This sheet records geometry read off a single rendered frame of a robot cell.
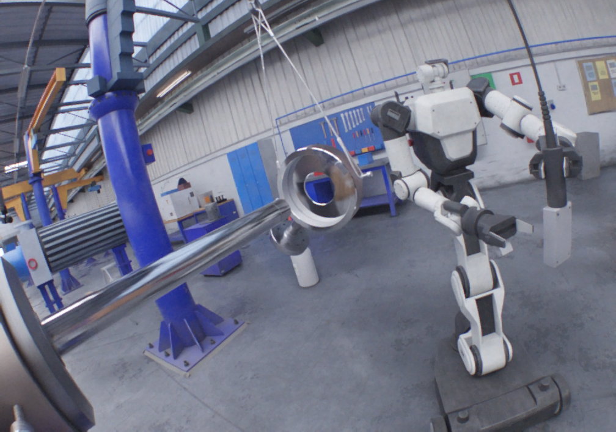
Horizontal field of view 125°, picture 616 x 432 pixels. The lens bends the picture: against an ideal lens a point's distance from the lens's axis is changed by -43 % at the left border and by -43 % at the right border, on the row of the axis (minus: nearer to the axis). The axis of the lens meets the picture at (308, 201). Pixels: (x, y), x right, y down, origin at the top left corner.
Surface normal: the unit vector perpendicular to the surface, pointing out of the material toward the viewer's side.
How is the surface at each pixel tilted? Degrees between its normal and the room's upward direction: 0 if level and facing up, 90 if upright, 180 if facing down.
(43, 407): 95
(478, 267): 65
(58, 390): 97
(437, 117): 95
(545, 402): 45
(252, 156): 90
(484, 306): 73
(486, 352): 58
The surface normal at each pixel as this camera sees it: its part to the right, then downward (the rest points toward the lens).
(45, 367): 0.83, -0.24
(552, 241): -0.96, 0.28
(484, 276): -0.24, -0.22
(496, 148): -0.47, 0.27
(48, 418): 0.88, -0.02
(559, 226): 0.09, 0.13
